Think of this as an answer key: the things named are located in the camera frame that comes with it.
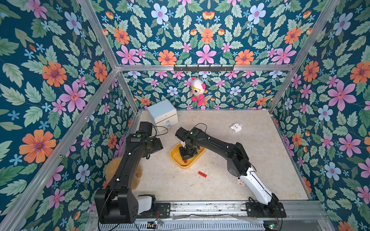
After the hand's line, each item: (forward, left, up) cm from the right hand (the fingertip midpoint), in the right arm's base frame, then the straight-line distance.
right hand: (183, 157), depth 88 cm
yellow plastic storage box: (+3, +6, -3) cm, 7 cm away
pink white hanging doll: (+40, -9, +21) cm, 46 cm away
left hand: (+1, +14, +11) cm, 18 cm away
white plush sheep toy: (+26, -37, -1) cm, 45 cm away
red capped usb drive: (-8, -12, -5) cm, 15 cm away
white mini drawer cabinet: (+29, +17, +12) cm, 35 cm away
